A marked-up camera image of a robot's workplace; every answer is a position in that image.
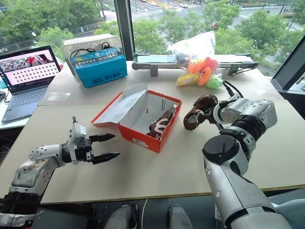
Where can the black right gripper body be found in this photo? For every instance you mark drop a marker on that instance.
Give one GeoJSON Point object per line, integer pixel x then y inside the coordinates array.
{"type": "Point", "coordinates": [209, 115]}

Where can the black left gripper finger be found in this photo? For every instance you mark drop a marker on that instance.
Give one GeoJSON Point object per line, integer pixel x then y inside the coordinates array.
{"type": "Point", "coordinates": [106, 157]}
{"type": "Point", "coordinates": [102, 137]}

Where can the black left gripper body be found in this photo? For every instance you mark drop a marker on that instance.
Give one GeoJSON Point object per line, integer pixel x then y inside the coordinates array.
{"type": "Point", "coordinates": [84, 150]}

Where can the brown shoe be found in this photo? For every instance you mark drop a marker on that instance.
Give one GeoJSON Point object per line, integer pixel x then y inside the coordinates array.
{"type": "Point", "coordinates": [162, 124]}
{"type": "Point", "coordinates": [197, 108]}

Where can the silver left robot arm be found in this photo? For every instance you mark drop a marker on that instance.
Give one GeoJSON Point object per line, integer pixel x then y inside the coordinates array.
{"type": "Point", "coordinates": [35, 171]}

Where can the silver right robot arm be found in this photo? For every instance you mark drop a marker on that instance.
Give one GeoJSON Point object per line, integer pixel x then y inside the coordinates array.
{"type": "Point", "coordinates": [238, 190]}

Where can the orange cardboard shoebox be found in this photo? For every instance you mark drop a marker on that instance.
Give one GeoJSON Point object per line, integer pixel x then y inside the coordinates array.
{"type": "Point", "coordinates": [140, 112]}

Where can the grey open laptop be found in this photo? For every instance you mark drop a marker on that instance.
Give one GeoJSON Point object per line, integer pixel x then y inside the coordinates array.
{"type": "Point", "coordinates": [26, 78]}

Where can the green plush toy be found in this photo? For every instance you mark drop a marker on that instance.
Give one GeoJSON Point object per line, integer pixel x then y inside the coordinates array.
{"type": "Point", "coordinates": [214, 82]}

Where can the orange plush toy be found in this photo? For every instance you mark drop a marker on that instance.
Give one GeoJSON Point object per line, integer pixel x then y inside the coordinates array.
{"type": "Point", "coordinates": [196, 65]}
{"type": "Point", "coordinates": [205, 75]}

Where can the yellow plush toy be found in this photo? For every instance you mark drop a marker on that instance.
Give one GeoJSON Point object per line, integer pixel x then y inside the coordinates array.
{"type": "Point", "coordinates": [187, 80]}

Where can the pink plush toy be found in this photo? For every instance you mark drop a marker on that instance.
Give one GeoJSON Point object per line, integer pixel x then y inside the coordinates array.
{"type": "Point", "coordinates": [212, 63]}

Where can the grey rounded shape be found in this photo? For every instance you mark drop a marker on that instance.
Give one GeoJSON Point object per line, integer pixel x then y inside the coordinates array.
{"type": "Point", "coordinates": [121, 217]}
{"type": "Point", "coordinates": [179, 218]}

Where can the blue cardboard box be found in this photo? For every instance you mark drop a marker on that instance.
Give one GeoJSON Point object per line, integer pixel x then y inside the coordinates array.
{"type": "Point", "coordinates": [100, 71]}

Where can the clear plastic bag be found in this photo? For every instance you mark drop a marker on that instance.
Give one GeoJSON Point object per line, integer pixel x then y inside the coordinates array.
{"type": "Point", "coordinates": [197, 44]}

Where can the small black conveyor belt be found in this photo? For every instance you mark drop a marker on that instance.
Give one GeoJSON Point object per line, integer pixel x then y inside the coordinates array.
{"type": "Point", "coordinates": [155, 64]}

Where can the dark monitor screen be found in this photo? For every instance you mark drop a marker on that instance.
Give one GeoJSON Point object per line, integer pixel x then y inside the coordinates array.
{"type": "Point", "coordinates": [289, 64]}

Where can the clear plastic storage bin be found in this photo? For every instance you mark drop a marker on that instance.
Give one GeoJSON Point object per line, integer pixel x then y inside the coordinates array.
{"type": "Point", "coordinates": [69, 47]}

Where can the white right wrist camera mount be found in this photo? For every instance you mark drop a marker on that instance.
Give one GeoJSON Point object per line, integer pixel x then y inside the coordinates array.
{"type": "Point", "coordinates": [216, 112]}

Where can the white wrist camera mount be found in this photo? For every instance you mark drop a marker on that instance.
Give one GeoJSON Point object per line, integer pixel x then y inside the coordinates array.
{"type": "Point", "coordinates": [216, 112]}
{"type": "Point", "coordinates": [76, 134]}

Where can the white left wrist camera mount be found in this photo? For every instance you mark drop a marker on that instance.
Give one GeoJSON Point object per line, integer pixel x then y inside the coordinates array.
{"type": "Point", "coordinates": [76, 134]}

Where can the dark window frame post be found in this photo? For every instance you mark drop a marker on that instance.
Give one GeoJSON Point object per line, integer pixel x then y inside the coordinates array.
{"type": "Point", "coordinates": [124, 28]}

